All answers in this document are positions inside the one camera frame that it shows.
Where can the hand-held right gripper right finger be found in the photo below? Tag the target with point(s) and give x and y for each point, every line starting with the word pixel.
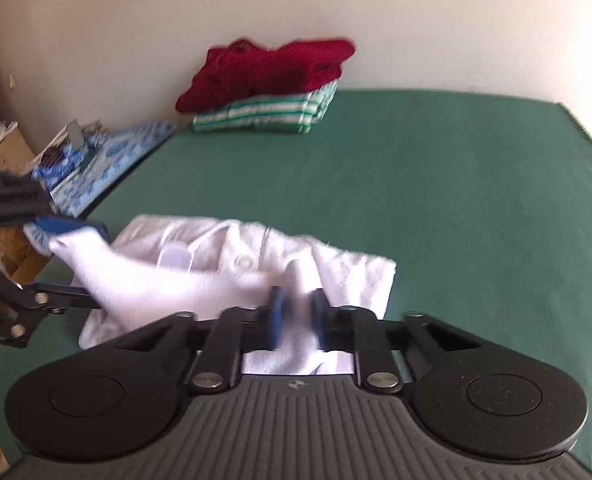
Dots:
pixel 321 320

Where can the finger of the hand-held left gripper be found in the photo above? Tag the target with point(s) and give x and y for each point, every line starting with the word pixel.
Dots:
pixel 50 223
pixel 65 297

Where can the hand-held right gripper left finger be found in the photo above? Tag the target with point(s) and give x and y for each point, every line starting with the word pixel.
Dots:
pixel 277 320

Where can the dark striped cloth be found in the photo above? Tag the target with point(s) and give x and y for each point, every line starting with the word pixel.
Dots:
pixel 53 156

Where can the plain cardboard box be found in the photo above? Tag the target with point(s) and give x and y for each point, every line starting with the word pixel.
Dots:
pixel 10 152

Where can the blue patterned cloth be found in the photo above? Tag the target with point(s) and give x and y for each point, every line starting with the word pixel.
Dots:
pixel 115 152

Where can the green tablecloth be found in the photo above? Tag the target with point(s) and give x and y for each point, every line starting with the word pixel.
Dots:
pixel 451 185

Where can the green white striped shirt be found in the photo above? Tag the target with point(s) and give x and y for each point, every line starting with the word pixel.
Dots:
pixel 266 110

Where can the maroon knit sweater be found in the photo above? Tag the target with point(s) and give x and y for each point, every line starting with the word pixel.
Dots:
pixel 266 70

